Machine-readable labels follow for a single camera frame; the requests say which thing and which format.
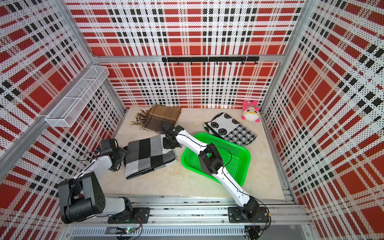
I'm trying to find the white wire mesh shelf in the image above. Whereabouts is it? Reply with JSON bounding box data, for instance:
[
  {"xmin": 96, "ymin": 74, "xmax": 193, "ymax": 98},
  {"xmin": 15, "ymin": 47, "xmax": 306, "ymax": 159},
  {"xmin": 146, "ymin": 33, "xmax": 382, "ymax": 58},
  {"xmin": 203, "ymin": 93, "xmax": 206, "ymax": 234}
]
[{"xmin": 45, "ymin": 66, "xmax": 109, "ymax": 128}]

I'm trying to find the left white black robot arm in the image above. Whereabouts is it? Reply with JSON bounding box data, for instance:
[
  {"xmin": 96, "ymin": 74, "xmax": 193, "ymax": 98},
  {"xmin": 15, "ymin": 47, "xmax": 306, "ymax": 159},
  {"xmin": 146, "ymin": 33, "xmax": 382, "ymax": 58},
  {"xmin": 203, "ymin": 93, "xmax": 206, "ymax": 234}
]
[{"xmin": 58, "ymin": 139, "xmax": 135, "ymax": 224}]

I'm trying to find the green plastic basket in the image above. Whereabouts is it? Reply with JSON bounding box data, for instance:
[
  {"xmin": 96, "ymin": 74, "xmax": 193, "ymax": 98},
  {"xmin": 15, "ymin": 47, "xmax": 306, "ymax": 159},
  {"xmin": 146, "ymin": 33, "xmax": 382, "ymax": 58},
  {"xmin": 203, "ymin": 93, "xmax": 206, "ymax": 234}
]
[{"xmin": 181, "ymin": 133, "xmax": 251, "ymax": 186}]

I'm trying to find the black hook rail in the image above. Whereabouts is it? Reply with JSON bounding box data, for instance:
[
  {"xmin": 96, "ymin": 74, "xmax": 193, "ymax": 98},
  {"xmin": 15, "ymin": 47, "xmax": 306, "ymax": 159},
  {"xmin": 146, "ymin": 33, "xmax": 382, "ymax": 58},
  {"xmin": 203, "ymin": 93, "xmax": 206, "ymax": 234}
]
[{"xmin": 162, "ymin": 57, "xmax": 260, "ymax": 64}]

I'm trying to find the pink white plush toy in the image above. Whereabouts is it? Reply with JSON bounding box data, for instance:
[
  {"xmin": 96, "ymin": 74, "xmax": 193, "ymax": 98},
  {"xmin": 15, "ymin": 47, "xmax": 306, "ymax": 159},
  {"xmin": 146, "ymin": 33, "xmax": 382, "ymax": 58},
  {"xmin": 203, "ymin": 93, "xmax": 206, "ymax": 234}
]
[{"xmin": 242, "ymin": 101, "xmax": 260, "ymax": 123}]

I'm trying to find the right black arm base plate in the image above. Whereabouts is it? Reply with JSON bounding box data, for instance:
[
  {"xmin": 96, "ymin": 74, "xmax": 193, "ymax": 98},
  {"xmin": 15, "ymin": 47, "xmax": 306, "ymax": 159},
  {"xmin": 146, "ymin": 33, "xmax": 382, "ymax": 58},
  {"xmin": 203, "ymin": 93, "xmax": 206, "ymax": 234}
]
[{"xmin": 228, "ymin": 207, "xmax": 269, "ymax": 224}]

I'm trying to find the aluminium front rail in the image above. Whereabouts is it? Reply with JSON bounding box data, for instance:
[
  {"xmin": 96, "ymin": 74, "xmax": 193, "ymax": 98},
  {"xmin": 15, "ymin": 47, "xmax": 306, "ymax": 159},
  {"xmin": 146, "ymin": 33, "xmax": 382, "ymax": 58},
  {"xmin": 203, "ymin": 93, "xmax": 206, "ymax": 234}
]
[{"xmin": 65, "ymin": 194, "xmax": 310, "ymax": 229}]

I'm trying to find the grey black checkered scarf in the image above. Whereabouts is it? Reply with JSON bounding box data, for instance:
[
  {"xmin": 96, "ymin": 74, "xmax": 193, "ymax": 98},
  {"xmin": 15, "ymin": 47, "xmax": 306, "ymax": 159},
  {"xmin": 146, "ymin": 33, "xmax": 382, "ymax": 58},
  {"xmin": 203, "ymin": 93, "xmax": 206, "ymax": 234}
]
[{"xmin": 124, "ymin": 135, "xmax": 177, "ymax": 180}]

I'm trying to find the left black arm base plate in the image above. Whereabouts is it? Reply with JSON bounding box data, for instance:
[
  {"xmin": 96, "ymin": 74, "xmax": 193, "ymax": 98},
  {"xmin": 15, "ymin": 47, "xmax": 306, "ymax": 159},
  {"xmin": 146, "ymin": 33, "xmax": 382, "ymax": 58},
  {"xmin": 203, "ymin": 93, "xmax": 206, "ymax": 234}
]
[{"xmin": 108, "ymin": 208, "xmax": 151, "ymax": 224}]

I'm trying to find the green circuit board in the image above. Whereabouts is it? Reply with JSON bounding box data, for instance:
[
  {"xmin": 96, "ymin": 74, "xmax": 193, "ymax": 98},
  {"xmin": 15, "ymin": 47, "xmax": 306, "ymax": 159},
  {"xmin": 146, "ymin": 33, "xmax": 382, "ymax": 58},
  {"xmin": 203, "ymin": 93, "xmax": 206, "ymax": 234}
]
[{"xmin": 115, "ymin": 227, "xmax": 136, "ymax": 235}]

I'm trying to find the brown fringed scarf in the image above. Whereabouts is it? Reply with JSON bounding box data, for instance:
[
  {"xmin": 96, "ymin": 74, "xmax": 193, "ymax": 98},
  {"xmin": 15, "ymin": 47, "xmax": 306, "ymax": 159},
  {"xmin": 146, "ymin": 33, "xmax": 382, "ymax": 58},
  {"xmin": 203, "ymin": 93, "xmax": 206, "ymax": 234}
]
[{"xmin": 132, "ymin": 104, "xmax": 182, "ymax": 131}]

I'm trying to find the black white patterned scarf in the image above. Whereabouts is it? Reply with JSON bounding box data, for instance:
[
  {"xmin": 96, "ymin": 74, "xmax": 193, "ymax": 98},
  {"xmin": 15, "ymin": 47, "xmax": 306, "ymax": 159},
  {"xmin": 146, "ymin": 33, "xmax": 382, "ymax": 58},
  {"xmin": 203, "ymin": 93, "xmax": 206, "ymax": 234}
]
[{"xmin": 204, "ymin": 113, "xmax": 257, "ymax": 147}]

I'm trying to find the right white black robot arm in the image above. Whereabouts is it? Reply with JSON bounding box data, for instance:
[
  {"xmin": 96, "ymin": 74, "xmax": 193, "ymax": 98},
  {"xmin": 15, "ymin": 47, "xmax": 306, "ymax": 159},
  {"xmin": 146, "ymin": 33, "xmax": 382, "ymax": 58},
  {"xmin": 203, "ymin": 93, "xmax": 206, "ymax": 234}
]
[{"xmin": 159, "ymin": 125, "xmax": 260, "ymax": 222}]

